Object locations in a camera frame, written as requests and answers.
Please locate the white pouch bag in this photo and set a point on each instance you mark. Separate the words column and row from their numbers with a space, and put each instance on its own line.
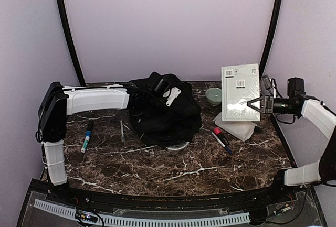
column 240, row 130

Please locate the clear silver pen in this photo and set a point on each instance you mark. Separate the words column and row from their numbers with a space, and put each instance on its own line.
column 122, row 131

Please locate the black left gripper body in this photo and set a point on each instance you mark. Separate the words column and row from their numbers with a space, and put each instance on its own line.
column 153, row 105

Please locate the white slotted cable duct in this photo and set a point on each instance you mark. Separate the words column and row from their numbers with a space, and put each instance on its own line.
column 146, row 218

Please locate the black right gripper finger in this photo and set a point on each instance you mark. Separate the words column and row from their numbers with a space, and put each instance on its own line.
column 256, row 108
column 258, row 100

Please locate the right black corner post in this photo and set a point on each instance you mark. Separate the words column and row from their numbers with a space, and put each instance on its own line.
column 270, row 36

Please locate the grey notebook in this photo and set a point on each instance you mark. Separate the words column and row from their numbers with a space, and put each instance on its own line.
column 240, row 84

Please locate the pale green ceramic bowl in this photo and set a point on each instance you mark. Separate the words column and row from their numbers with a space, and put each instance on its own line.
column 214, row 96

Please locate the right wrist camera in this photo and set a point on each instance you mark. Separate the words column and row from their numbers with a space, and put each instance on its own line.
column 295, row 86

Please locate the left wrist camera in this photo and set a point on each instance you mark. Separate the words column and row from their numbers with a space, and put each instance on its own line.
column 168, row 90

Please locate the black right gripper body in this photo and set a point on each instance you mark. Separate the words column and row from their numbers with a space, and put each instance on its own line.
column 278, row 109

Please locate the left black corner post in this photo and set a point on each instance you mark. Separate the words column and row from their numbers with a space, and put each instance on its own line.
column 70, row 42

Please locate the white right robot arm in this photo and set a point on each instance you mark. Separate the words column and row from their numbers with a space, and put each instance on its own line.
column 321, row 125

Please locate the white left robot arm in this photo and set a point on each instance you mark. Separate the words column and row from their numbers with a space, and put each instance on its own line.
column 60, row 102

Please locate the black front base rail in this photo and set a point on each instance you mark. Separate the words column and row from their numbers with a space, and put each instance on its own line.
column 260, row 198

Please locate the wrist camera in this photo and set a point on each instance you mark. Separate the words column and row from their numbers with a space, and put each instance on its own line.
column 295, row 86
column 168, row 90

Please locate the black corner post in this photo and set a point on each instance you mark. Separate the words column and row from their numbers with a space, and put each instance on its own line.
column 270, row 36
column 70, row 42

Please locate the small circuit board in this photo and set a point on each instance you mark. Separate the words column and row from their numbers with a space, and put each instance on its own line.
column 83, row 216

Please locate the red black marker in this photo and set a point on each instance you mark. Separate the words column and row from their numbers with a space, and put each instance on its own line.
column 218, row 132

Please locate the black student bag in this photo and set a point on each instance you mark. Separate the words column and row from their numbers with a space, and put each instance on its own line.
column 177, row 125

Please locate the green white marker pen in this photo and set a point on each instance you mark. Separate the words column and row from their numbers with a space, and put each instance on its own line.
column 87, row 136

